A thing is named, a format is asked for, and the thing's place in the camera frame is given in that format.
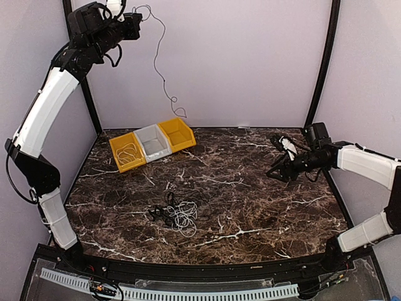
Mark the right yellow plastic bin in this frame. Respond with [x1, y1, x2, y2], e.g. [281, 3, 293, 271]
[158, 117, 196, 152]

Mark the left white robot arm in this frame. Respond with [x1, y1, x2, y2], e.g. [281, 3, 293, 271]
[5, 1, 142, 273]

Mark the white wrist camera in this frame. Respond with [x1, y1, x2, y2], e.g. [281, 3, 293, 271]
[270, 134, 298, 162]
[106, 0, 127, 19]

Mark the white slotted cable duct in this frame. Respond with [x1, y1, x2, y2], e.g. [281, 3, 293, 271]
[39, 268, 299, 300]

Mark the yellow plastic bin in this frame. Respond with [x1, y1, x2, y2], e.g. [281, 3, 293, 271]
[109, 132, 146, 173]
[158, 117, 196, 152]

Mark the left yellow plastic bin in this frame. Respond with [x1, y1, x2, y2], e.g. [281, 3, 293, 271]
[109, 132, 146, 173]

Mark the left black frame post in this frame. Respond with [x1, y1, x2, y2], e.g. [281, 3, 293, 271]
[61, 0, 103, 135]

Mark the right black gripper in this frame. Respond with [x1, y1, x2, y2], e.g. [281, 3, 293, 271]
[267, 149, 326, 182]

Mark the black frame post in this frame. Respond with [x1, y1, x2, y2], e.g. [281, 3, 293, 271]
[304, 0, 341, 127]
[61, 0, 103, 135]

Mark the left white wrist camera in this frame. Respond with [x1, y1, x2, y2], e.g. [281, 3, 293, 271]
[106, 0, 127, 19]

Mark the thin black cable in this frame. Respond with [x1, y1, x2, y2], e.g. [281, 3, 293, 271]
[131, 5, 188, 119]

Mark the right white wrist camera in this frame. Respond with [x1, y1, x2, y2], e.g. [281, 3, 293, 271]
[270, 134, 298, 162]

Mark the black front rail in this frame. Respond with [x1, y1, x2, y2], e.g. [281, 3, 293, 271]
[36, 245, 372, 287]

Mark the right black frame post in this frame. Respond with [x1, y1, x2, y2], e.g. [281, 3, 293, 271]
[304, 0, 341, 127]

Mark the white cable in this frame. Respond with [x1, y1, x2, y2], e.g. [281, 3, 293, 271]
[116, 143, 140, 166]
[165, 200, 199, 238]

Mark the grey plastic bin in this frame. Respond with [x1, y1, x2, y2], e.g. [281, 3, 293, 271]
[133, 124, 172, 163]

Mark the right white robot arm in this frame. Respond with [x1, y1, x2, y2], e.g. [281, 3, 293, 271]
[266, 122, 400, 272]

